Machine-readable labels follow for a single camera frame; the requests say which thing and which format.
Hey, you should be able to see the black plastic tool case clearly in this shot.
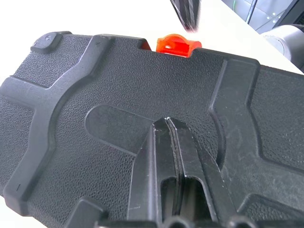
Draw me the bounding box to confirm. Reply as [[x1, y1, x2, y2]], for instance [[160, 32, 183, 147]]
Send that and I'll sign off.
[[0, 30, 304, 228]]

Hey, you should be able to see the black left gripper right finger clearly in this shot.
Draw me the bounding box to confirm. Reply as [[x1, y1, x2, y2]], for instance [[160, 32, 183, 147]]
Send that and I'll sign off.
[[168, 117, 238, 223]]

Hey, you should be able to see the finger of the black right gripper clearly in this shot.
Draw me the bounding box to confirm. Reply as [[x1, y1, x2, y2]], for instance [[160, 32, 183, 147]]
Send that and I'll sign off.
[[169, 0, 203, 33]]

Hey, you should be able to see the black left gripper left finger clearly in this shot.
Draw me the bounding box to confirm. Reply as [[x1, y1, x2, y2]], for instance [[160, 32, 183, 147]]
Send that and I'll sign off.
[[127, 117, 179, 225]]

